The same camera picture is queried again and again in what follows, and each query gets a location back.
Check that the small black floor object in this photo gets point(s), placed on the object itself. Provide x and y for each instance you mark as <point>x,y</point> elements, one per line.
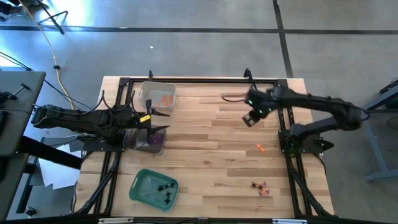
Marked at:
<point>30,211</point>

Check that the grey-blue plastic bin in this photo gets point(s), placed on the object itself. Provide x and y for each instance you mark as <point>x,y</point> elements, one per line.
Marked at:
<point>136,143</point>

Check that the black support beam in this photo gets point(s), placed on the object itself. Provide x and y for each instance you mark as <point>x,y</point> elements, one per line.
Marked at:
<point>46,152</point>

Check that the black clamp tool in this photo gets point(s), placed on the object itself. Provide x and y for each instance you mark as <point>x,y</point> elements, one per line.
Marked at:
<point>6,96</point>

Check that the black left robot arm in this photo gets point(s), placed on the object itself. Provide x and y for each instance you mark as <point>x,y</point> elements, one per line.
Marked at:
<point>77,119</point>

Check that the purple translucent witch hat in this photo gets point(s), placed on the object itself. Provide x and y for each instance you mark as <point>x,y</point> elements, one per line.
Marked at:
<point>160,140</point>
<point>263,185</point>
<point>266,191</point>
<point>153,139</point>

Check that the dark desk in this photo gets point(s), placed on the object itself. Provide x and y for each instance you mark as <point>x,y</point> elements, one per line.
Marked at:
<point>21,93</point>

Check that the black aluminium table frame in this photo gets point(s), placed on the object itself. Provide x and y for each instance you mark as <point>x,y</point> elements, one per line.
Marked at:
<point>123,82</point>

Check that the black tripod stand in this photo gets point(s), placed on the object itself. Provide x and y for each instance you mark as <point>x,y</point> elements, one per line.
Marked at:
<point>53,19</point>

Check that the white paper sheets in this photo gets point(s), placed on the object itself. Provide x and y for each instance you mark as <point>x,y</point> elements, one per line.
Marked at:
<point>56,174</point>

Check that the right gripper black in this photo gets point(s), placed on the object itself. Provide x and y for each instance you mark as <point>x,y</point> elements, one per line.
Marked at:
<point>262,102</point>

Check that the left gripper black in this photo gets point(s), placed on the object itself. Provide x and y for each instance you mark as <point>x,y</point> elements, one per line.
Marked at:
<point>138,119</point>

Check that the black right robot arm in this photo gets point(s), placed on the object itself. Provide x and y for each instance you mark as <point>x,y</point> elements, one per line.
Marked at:
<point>311,101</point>

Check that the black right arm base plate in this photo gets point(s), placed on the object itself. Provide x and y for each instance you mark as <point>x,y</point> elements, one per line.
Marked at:
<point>311,146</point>

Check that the teal plastic bin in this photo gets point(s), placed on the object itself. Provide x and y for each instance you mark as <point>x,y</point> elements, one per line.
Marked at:
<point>143,189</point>

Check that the white plastic bin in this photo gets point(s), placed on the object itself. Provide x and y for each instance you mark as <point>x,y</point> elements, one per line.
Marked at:
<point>149,93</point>

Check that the grey-blue metal table frame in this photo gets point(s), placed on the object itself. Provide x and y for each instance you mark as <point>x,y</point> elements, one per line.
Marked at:
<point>370,137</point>

